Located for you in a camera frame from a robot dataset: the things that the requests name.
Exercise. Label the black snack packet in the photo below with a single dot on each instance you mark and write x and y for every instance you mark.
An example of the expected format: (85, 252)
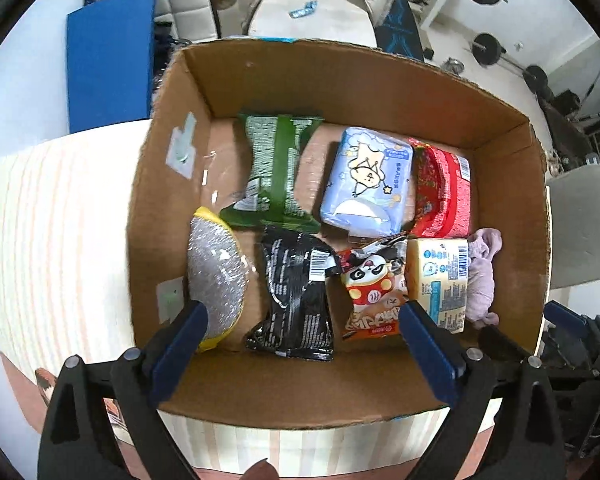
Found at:
(295, 290)

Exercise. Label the panda print snack packet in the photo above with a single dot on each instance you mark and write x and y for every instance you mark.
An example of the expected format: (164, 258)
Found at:
(375, 285)

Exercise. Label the black bag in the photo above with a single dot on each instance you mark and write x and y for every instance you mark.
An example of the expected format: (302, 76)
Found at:
(567, 102)

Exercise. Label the black weight bench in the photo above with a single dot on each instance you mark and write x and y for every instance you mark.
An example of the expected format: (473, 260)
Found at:
(400, 25)

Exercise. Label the green snack packet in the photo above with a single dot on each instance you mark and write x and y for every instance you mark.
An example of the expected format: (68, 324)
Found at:
(275, 170)

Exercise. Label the chrome dumbbell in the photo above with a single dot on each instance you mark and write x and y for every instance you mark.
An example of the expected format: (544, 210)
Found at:
(453, 65)

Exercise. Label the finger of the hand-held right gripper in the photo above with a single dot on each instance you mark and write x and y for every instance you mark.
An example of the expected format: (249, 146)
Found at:
(500, 345)
(560, 314)

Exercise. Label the grey chair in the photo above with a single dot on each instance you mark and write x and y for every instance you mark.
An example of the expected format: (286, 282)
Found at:
(585, 220)

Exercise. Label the white quilted chair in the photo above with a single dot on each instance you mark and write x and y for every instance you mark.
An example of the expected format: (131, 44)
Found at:
(185, 5)

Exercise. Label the red snack packet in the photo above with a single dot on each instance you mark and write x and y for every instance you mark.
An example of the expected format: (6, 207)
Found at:
(440, 195)

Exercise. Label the small floor barbell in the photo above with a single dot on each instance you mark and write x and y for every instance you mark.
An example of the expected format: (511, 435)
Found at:
(487, 49)

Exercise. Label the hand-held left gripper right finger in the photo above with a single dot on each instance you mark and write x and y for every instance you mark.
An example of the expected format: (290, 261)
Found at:
(430, 355)

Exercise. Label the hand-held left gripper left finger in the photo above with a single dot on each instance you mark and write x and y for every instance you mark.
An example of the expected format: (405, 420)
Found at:
(177, 352)

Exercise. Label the blue foam pad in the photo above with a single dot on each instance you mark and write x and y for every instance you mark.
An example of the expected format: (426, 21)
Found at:
(110, 60)

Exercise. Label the cardboard box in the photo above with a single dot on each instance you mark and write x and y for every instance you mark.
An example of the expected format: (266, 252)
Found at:
(280, 85)

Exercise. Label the purple cloth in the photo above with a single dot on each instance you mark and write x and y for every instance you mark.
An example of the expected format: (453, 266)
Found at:
(482, 280)

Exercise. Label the pale yellow tissue pack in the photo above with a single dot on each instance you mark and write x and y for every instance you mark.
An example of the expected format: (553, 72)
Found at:
(437, 270)

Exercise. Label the blue cat print tissue pack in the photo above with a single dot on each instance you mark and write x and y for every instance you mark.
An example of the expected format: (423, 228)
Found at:
(365, 185)

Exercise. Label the small blue packet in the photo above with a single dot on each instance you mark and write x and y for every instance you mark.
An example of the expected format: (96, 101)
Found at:
(302, 10)

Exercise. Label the silver and yellow scourer packet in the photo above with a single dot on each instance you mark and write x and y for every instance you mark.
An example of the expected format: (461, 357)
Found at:
(215, 265)

